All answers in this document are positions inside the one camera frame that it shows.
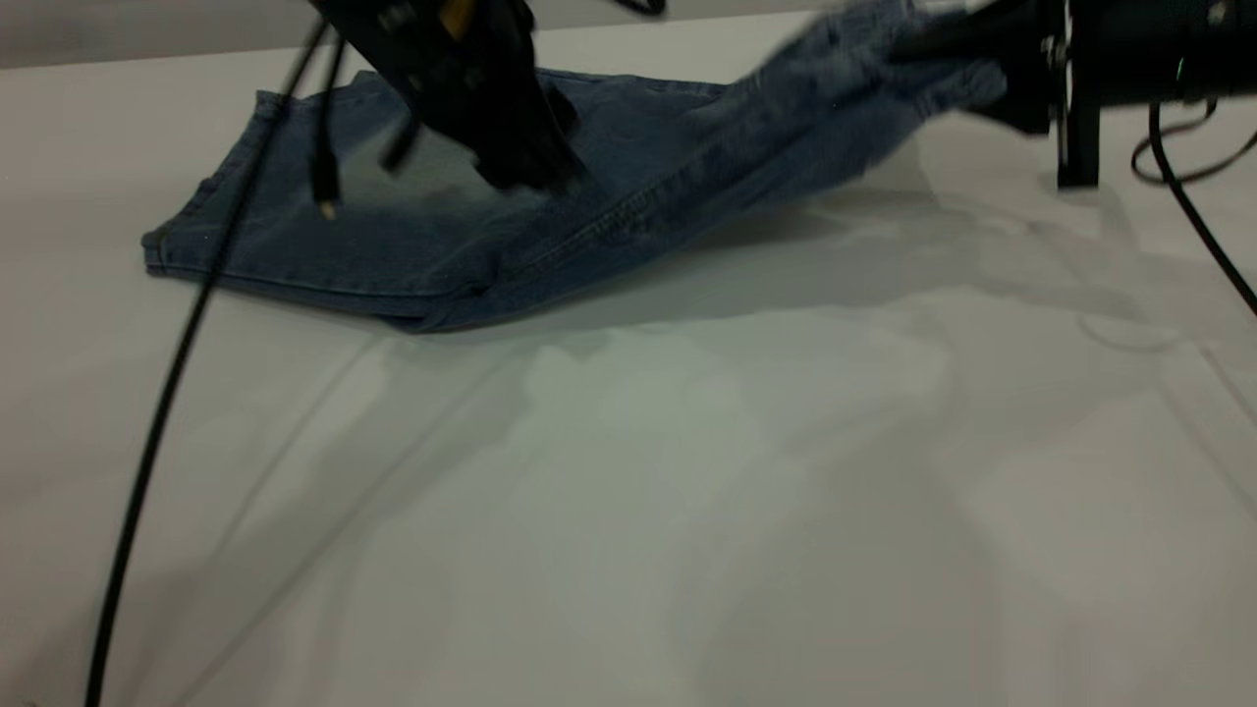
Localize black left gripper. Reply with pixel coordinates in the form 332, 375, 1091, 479
314, 0, 590, 192

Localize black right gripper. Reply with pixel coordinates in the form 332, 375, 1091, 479
884, 0, 1069, 134

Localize blue denim pants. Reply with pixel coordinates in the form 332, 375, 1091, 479
142, 0, 1012, 333

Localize thin black looped cable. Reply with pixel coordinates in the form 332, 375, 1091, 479
1129, 103, 1257, 186

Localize long black cable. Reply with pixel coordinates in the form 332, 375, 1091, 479
83, 18, 333, 707
1147, 98, 1257, 317

